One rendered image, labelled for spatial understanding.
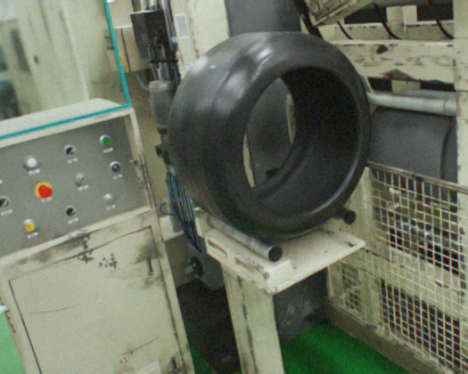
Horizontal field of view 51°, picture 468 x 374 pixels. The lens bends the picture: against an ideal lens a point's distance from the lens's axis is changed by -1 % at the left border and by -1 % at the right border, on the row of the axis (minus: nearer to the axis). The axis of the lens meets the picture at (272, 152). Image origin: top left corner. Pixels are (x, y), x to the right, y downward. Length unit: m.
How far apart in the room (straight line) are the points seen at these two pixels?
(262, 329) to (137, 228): 0.60
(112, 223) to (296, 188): 0.64
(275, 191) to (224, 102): 0.53
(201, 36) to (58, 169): 0.64
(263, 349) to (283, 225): 0.78
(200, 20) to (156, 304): 1.05
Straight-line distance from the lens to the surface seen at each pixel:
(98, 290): 1.86
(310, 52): 1.30
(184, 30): 1.59
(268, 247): 1.36
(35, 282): 1.79
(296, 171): 1.67
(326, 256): 1.51
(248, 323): 1.92
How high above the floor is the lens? 1.57
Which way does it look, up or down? 18 degrees down
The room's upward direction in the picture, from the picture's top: 8 degrees counter-clockwise
